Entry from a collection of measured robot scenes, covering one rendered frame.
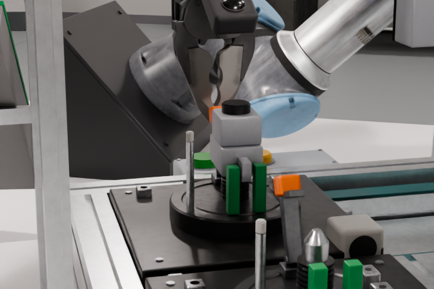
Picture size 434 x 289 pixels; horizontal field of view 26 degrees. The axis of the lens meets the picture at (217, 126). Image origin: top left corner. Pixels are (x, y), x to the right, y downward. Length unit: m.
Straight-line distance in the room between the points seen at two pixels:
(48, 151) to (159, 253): 0.23
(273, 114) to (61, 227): 0.70
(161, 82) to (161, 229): 0.57
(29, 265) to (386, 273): 0.48
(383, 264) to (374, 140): 0.83
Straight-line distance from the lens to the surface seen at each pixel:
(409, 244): 1.10
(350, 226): 0.94
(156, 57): 1.53
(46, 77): 0.71
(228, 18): 0.95
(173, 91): 1.52
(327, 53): 1.40
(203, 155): 1.21
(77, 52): 1.45
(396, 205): 1.18
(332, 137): 1.72
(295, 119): 1.44
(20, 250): 1.23
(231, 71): 1.06
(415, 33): 0.88
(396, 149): 1.67
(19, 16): 8.36
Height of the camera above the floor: 1.32
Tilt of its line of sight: 15 degrees down
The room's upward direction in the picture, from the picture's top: straight up
